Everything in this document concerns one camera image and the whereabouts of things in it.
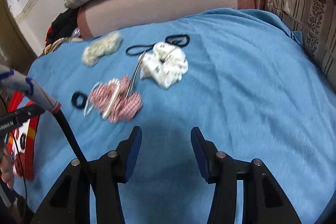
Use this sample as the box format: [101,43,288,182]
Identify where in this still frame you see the white polka dot scrunchie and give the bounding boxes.
[140,42,189,89]

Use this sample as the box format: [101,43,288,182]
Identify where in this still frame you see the wooden glass door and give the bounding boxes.
[0,0,37,75]

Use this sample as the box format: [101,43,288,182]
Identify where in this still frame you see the silver hair clip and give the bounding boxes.
[126,51,146,98]

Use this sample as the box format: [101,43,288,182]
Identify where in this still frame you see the black cable with sleeve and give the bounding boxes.
[0,63,89,166]

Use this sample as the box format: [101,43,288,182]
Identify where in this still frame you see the cream polka dot scrunchie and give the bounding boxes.
[81,31,122,67]

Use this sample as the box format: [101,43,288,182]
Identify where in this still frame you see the red polka dot scrunchie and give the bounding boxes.
[13,152,25,177]

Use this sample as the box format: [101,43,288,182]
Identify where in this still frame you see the striped floral pillow right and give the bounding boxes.
[265,0,335,85]

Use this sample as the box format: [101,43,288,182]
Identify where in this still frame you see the blue towel blanket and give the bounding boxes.
[28,9,335,223]

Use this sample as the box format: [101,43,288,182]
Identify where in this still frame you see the thin black hair elastics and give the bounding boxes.
[125,33,191,57]

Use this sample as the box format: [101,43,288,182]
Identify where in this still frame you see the red white jewelry box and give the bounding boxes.
[7,116,40,181]

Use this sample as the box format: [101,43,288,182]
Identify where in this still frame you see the red gingham scrunchie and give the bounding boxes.
[84,75,142,123]

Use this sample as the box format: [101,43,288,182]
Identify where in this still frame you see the person's left hand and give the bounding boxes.
[1,144,14,189]

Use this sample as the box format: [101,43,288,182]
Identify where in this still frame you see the thick black hair tie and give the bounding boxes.
[71,91,90,110]

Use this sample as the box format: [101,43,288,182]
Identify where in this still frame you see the dark clothes pile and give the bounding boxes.
[46,8,80,46]

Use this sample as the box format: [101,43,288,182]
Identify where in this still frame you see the white pearl bracelet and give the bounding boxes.
[101,78,122,119]

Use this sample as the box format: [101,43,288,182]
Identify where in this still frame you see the pale green bead bracelet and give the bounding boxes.
[83,81,102,117]

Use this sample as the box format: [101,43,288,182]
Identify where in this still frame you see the red box lid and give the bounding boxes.
[7,91,24,112]

